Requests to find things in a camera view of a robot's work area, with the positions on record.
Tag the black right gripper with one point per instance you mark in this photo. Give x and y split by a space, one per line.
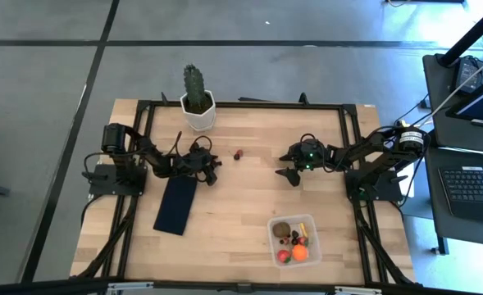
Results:
311 155

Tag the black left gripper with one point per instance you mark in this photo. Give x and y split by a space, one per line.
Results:
194 164

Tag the brown kiwi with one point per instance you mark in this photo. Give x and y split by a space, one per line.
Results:
281 230

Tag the small yellow elongated fruit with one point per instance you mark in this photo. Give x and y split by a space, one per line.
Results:
303 229

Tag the single dark cherry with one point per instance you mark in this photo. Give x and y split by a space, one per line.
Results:
294 234

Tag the orange fruit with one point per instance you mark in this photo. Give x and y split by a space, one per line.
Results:
300 253

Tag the red round fruit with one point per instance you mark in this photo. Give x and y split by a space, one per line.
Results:
283 256

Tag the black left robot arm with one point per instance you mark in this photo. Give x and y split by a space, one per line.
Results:
151 153

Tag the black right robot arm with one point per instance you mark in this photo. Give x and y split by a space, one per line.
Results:
360 149

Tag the clear plastic tupperware container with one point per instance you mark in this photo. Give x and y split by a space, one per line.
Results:
274 252

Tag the white hexagonal plant pot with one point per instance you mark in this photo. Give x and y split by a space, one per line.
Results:
200 121

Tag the dark blue container lid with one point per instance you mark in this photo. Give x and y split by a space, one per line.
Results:
175 207

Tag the black flat strip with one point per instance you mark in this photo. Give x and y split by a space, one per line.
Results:
253 99

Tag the tall green cactus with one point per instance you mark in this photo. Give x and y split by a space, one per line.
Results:
194 86

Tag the black rig bar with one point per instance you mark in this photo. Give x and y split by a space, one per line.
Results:
241 289

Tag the black keyboard desk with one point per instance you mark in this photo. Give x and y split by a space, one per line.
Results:
434 205

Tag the black monitor desk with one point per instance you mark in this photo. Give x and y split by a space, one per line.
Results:
436 82

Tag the black keyboard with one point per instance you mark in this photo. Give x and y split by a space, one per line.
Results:
470 190

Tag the black power adapter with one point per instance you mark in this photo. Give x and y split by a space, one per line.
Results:
466 73

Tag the black aluminium table frame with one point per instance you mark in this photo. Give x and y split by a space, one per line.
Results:
265 105

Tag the silver metal bracket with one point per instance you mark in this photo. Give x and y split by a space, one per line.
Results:
128 285
358 291

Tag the black upright post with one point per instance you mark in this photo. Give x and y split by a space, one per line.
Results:
470 36

